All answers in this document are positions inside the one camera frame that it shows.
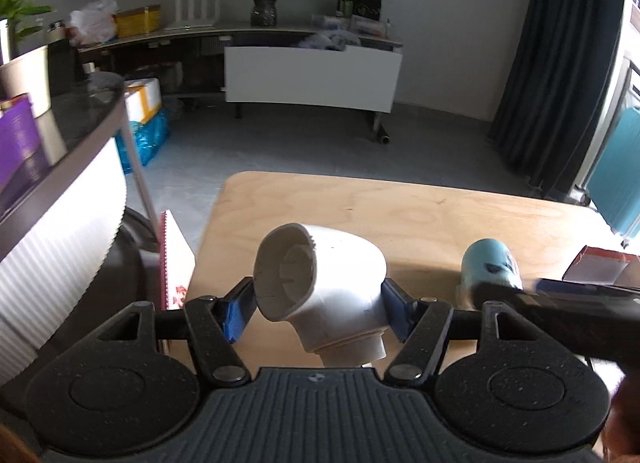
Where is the yellow tin box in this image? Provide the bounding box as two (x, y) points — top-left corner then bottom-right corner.
(114, 4), (160, 39)

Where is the person's left hand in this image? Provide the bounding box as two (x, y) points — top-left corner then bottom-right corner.
(0, 425), (39, 463)

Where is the toothpick jar with blue label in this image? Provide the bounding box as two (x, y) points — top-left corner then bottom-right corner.
(456, 239), (523, 310)

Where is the dark blue curtain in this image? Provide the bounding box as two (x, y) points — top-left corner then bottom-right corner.
(488, 0), (625, 198)

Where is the person's right hand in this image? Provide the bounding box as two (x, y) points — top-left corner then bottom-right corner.
(602, 373), (640, 463)

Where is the red white booklet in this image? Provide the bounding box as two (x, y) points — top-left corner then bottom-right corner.
(160, 209), (195, 310)

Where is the purple tin box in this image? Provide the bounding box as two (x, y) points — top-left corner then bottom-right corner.
(0, 93), (41, 189)

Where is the dark picture box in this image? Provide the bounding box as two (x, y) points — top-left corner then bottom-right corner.
(336, 0), (382, 21)

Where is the green plant on cabinet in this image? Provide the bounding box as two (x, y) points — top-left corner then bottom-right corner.
(1, 0), (53, 64)

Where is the paper cup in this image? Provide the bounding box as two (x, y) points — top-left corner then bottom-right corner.
(0, 46), (51, 117)

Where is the white yellow cardboard box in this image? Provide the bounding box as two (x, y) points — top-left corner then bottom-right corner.
(125, 77), (162, 125)

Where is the white plastic bag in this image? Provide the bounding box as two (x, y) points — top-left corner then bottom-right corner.
(68, 0), (118, 47)

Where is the TV console cabinet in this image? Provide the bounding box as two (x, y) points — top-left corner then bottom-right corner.
(80, 24), (402, 142)

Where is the teal suitcase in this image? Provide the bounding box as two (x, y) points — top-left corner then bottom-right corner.
(587, 106), (640, 240)

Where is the orange cardboard box tray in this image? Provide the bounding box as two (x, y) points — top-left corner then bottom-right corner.
(562, 246), (640, 290)

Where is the curved side cabinet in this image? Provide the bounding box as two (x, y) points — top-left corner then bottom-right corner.
(1, 72), (132, 383)

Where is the blue plastic bag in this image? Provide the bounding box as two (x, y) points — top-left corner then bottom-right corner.
(115, 108), (170, 175)

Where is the white wifi router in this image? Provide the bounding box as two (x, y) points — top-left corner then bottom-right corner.
(166, 0), (221, 32)

